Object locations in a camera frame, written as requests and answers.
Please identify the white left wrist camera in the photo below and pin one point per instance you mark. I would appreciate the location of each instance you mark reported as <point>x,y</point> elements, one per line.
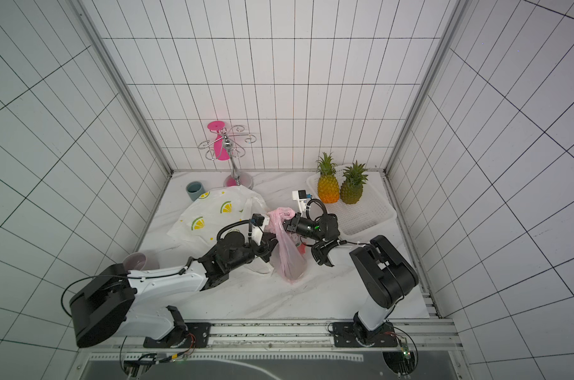
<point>258,223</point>

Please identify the orange yellow pineapple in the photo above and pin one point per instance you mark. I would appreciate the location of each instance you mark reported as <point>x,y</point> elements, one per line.
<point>328,186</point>

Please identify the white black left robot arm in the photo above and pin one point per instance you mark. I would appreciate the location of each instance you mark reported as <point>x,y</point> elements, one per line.
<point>122,303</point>

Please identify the pink silver cup stand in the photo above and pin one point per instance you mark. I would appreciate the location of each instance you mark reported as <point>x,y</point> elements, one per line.
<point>225,148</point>

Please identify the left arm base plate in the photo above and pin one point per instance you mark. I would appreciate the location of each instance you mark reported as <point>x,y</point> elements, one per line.
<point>194,335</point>

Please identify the aluminium mounting rail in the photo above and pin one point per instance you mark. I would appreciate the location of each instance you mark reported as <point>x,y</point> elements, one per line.
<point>236,336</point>

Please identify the white plastic perforated basket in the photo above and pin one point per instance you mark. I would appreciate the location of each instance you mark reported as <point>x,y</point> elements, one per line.
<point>373,211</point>

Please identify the pink plastic bag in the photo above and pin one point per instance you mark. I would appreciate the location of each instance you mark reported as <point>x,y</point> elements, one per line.
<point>288,261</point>

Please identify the teal green cup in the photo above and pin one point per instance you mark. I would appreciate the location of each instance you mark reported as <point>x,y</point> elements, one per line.
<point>195,189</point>

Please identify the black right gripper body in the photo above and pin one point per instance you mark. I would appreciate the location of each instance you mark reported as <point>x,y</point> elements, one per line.
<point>292,224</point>

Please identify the white plastic bag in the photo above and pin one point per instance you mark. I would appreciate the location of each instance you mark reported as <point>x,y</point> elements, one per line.
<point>197,227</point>

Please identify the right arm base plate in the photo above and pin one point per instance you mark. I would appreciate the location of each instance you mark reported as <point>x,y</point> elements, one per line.
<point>355,335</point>

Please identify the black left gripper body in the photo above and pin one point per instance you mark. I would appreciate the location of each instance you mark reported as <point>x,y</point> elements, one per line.
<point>262,251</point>

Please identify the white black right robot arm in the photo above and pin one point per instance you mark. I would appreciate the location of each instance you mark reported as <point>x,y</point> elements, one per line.
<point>387,276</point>

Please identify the yellow green pineapple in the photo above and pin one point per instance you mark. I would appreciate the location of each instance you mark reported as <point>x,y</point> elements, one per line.
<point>355,177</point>

